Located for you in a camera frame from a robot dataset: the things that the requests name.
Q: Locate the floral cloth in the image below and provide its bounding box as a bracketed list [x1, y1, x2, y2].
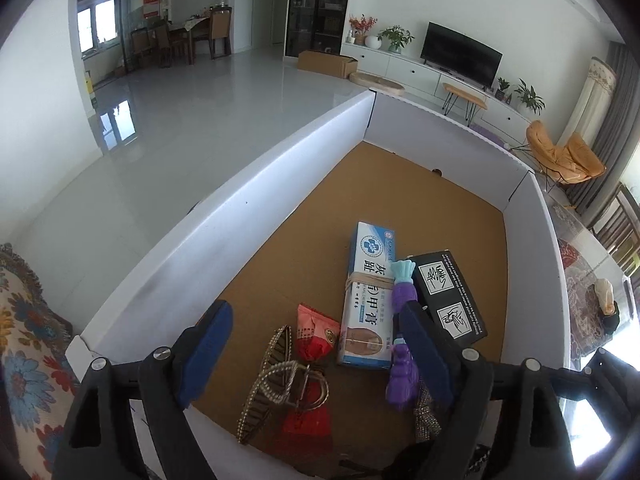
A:
[1, 244, 79, 479]

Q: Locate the brown cardboard box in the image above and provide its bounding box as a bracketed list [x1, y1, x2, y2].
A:
[297, 50, 358, 79]

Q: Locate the wooden dining chair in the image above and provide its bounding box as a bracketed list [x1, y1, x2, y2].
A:
[590, 183, 640, 280]

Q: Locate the white cardboard sorting box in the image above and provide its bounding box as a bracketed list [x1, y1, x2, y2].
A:
[64, 88, 574, 480]

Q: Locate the brown rhinestone hair clip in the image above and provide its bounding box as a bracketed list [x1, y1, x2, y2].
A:
[235, 325, 330, 444]

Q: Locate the red snack packet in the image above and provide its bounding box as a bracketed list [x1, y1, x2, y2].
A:
[281, 304, 340, 460]

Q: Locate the clear rhinestone hair claw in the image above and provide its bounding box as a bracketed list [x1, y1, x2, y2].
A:
[413, 382, 442, 443]

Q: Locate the green potted plant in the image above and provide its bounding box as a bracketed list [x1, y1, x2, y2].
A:
[378, 25, 414, 53]

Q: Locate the red flower vase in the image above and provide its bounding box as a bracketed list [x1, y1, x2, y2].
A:
[348, 14, 378, 46]

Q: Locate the wooden bench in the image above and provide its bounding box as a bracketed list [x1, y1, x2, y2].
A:
[442, 84, 487, 127]

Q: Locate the purple toy figure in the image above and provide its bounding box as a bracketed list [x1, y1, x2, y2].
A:
[385, 338, 420, 411]

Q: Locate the black printed box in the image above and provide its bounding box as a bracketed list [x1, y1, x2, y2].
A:
[409, 250, 488, 348]

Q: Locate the black flat television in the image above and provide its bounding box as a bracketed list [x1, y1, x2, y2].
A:
[421, 22, 502, 88]

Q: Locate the dark display cabinet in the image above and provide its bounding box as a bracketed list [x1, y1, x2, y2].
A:
[284, 0, 348, 58]

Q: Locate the orange lounge chair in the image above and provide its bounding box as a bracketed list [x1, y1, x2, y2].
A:
[526, 120, 606, 185]

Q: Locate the green plant right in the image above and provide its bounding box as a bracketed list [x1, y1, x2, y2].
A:
[514, 79, 546, 115]

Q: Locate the white tv cabinet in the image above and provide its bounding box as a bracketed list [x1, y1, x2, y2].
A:
[341, 44, 530, 144]

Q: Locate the blue white ointment box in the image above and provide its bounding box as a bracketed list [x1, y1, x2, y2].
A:
[337, 222, 396, 370]

